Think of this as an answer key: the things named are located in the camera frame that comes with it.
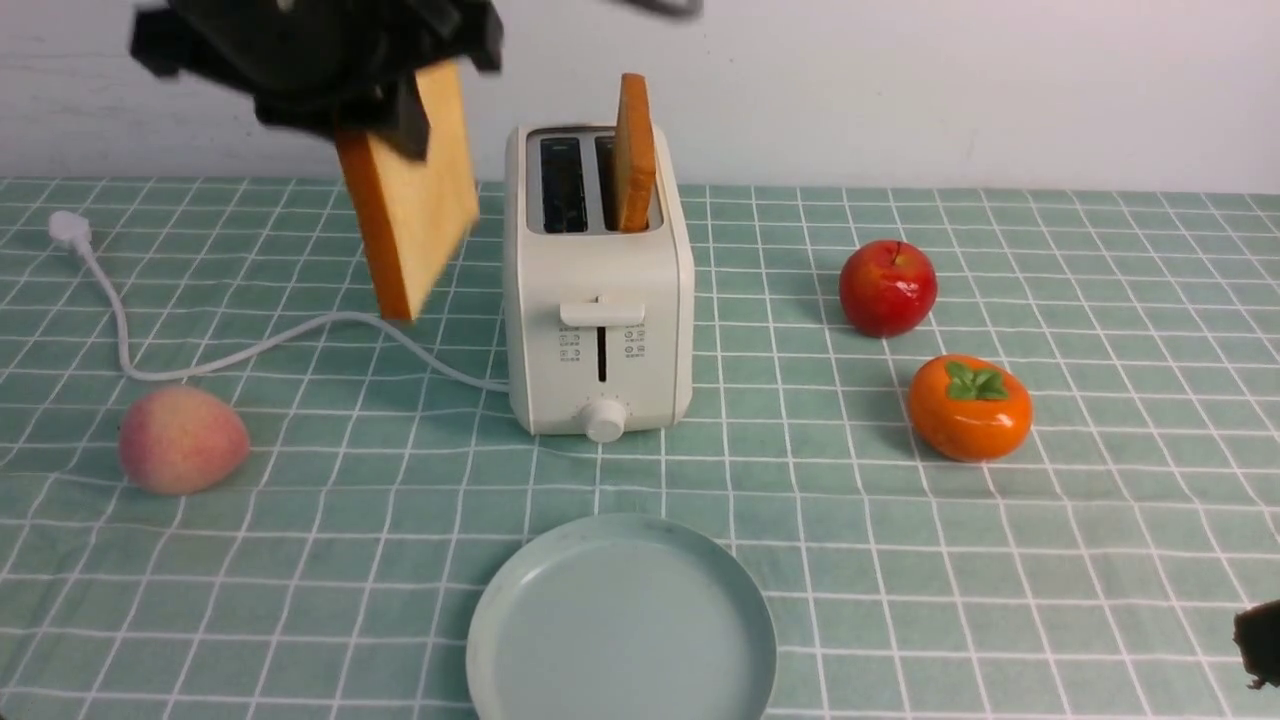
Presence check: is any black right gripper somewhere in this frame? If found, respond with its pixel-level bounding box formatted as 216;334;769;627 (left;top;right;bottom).
1231;600;1279;691

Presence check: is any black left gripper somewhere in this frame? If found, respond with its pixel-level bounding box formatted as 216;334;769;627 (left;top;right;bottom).
129;1;504;161

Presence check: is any toast slice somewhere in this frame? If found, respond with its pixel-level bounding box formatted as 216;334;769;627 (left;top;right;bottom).
335;61;479;323
613;72;657;233

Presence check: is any white two-slot toaster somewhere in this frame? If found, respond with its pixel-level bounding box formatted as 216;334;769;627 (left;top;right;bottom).
502;123;696;443

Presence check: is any green checkered tablecloth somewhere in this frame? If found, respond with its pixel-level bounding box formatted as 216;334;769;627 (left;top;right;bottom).
1;177;1279;719

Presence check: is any orange persimmon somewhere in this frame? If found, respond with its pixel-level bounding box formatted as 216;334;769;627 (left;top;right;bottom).
906;354;1034;462

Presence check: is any pink yellow peach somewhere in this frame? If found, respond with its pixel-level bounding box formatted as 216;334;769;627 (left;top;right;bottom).
116;386;250;496

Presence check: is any red apple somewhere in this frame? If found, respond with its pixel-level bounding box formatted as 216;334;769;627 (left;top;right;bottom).
838;238;940;338

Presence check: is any light green round plate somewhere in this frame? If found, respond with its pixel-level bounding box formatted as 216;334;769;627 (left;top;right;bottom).
466;512;778;719

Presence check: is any white power cable with plug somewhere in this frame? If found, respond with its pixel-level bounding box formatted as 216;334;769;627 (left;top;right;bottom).
47;210;511;393

